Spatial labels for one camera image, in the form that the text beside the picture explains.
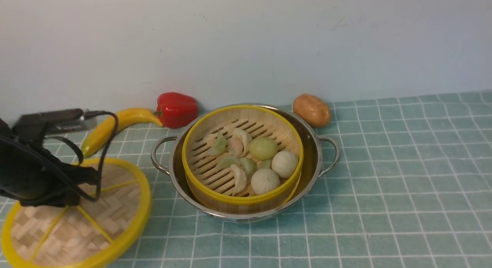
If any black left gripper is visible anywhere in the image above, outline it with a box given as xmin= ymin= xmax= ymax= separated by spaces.
xmin=1 ymin=120 xmax=100 ymax=207

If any yellow rimmed woven bamboo lid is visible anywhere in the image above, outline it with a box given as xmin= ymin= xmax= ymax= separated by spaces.
xmin=1 ymin=158 xmax=152 ymax=268

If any yellow rimmed bamboo steamer basket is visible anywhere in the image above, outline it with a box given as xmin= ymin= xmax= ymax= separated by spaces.
xmin=181 ymin=105 xmax=304 ymax=215

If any stainless steel pot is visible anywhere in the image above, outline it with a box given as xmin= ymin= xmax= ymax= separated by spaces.
xmin=151 ymin=104 xmax=340 ymax=223

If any yellow plastic banana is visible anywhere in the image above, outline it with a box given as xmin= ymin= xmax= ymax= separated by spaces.
xmin=80 ymin=108 xmax=165 ymax=158

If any red bell pepper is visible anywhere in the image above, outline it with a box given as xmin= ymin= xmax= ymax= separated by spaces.
xmin=156 ymin=92 xmax=199 ymax=128

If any green dumpling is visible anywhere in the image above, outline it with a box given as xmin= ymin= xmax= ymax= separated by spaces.
xmin=207 ymin=132 xmax=227 ymax=156

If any pink white dumpling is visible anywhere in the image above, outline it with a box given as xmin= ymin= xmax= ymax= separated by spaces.
xmin=227 ymin=128 xmax=253 ymax=158

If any white round bun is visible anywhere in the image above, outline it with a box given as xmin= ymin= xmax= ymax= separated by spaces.
xmin=251 ymin=168 xmax=281 ymax=195
xmin=271 ymin=150 xmax=298 ymax=179

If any green round bun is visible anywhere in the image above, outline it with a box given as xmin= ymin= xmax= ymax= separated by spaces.
xmin=249 ymin=137 xmax=278 ymax=160

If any brown potato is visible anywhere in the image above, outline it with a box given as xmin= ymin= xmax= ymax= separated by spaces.
xmin=293 ymin=93 xmax=332 ymax=128

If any green checked tablecloth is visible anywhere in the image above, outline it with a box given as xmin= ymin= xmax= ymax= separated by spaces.
xmin=109 ymin=92 xmax=492 ymax=268

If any black camera cable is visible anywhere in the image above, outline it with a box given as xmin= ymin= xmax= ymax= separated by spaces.
xmin=38 ymin=111 xmax=119 ymax=202

